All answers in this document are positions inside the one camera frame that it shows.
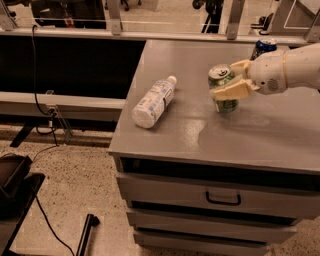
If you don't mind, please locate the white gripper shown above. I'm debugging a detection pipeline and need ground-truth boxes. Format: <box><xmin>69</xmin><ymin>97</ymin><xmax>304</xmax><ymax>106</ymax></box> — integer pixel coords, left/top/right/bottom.
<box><xmin>209</xmin><ymin>50</ymin><xmax>287</xmax><ymax>101</ymax></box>

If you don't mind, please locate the green soda can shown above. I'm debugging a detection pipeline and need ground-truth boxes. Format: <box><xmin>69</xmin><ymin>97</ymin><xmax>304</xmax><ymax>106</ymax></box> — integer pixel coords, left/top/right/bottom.
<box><xmin>208</xmin><ymin>64</ymin><xmax>238</xmax><ymax>113</ymax></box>

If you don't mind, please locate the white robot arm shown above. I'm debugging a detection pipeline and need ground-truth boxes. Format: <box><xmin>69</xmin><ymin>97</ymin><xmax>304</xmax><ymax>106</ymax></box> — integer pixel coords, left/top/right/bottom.
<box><xmin>209</xmin><ymin>43</ymin><xmax>320</xmax><ymax>101</ymax></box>

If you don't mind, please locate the blue soda can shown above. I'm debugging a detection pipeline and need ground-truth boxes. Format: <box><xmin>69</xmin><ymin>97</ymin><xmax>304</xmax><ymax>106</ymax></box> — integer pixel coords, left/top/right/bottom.
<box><xmin>251</xmin><ymin>38</ymin><xmax>277</xmax><ymax>60</ymax></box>

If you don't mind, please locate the white plastic bottle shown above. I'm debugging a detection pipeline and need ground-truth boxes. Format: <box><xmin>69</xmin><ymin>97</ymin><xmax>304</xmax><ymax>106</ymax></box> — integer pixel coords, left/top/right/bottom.
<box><xmin>132</xmin><ymin>76</ymin><xmax>177</xmax><ymax>129</ymax></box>

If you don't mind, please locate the grey drawer cabinet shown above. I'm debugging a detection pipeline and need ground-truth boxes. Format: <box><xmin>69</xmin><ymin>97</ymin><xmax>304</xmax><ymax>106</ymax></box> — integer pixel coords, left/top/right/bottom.
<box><xmin>110</xmin><ymin>40</ymin><xmax>320</xmax><ymax>256</ymax></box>

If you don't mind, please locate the black bar on floor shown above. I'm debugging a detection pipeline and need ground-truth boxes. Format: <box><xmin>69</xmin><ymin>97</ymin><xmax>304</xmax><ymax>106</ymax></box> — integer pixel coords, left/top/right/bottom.
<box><xmin>76</xmin><ymin>214</ymin><xmax>100</xmax><ymax>256</ymax></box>

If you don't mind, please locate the grey metal railing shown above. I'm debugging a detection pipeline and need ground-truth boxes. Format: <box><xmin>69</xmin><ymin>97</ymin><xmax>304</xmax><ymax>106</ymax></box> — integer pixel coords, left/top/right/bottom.
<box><xmin>0</xmin><ymin>0</ymin><xmax>320</xmax><ymax>46</ymax></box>

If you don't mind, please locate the black equipment base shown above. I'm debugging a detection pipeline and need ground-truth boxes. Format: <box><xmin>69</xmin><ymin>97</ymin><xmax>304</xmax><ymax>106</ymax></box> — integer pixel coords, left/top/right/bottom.
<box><xmin>0</xmin><ymin>155</ymin><xmax>45</xmax><ymax>256</ymax></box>

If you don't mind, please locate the black drawer handle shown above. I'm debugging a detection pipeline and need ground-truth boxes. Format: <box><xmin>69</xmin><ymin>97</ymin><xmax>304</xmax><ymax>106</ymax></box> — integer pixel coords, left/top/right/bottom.
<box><xmin>205</xmin><ymin>191</ymin><xmax>242</xmax><ymax>206</ymax></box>

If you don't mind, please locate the black hanging cable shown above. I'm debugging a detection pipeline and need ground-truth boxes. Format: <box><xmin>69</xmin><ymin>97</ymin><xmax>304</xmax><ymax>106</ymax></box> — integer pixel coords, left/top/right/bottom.
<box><xmin>30</xmin><ymin>25</ymin><xmax>59</xmax><ymax>147</ymax></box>

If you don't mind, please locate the black floor cable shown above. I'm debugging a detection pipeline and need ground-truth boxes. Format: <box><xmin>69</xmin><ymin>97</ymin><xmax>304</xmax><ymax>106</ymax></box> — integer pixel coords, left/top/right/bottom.
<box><xmin>31</xmin><ymin>189</ymin><xmax>76</xmax><ymax>256</ymax></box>

